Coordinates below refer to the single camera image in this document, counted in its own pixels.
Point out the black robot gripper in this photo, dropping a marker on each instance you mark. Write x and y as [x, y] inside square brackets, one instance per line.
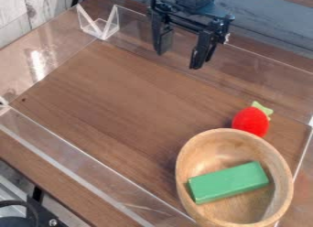
[194, 15]

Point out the red plush strawberry toy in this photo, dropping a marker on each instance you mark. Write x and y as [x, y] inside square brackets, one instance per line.
[253, 119]

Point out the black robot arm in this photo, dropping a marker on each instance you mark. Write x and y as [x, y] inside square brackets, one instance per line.
[198, 16]

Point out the wooden bowl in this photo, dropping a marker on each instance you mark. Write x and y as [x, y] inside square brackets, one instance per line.
[223, 148]

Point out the green rectangular block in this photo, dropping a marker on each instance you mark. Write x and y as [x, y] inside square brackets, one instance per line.
[226, 182]

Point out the clear acrylic barrier wall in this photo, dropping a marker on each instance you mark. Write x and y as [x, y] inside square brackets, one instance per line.
[96, 113]

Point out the clear acrylic corner bracket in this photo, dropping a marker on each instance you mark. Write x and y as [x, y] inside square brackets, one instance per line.
[99, 28]

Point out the black clamp with cable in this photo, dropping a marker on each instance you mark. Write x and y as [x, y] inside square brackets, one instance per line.
[26, 213]

